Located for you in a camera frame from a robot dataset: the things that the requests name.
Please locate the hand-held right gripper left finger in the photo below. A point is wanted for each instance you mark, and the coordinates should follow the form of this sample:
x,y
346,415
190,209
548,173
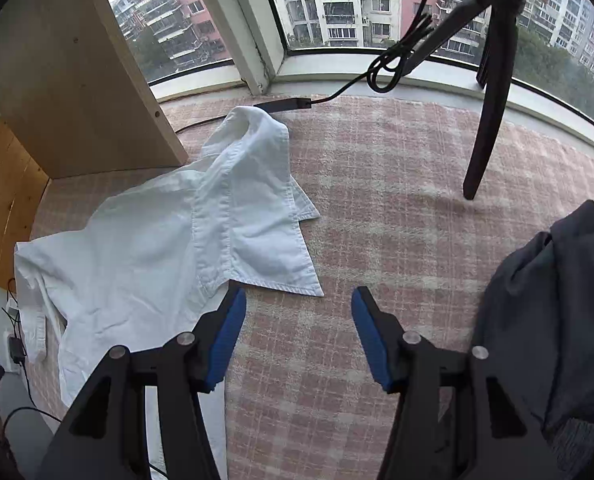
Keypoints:
x,y
229,340

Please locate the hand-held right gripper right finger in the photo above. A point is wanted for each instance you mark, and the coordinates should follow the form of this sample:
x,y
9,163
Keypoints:
x,y
372,340

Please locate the white shirt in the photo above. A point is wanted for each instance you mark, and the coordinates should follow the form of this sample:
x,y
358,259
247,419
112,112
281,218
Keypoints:
x,y
147,250

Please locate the black power adapter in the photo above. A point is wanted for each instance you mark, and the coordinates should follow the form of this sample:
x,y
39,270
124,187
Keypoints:
x,y
17,351

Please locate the pink plaid cloth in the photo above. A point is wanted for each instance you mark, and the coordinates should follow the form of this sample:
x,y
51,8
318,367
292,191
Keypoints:
x,y
402,240

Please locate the pine plank board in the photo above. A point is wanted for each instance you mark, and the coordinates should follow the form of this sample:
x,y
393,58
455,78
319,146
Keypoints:
x,y
7,210

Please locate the dark grey garment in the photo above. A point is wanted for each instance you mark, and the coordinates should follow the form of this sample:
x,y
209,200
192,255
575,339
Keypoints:
x,y
552,320

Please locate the black tripod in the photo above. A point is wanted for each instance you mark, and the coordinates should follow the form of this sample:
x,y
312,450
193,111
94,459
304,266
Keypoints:
x,y
497,85

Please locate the light wooden board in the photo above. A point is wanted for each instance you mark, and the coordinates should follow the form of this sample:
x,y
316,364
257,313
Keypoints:
x,y
72,70

